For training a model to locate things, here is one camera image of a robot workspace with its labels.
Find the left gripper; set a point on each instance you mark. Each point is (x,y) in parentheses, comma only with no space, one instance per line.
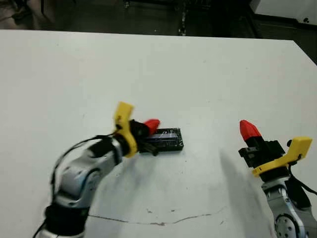
(138,134)

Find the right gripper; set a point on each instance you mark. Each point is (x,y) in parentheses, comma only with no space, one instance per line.
(267,153)

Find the black box lid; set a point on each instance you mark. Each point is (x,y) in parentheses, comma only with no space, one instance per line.
(171,141)

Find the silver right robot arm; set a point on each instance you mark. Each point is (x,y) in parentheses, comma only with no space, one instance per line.
(292,218)

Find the white cabinet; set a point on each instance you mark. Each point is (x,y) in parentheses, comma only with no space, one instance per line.
(284,10)

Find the brown shoe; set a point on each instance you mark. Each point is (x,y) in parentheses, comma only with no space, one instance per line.
(19,11)

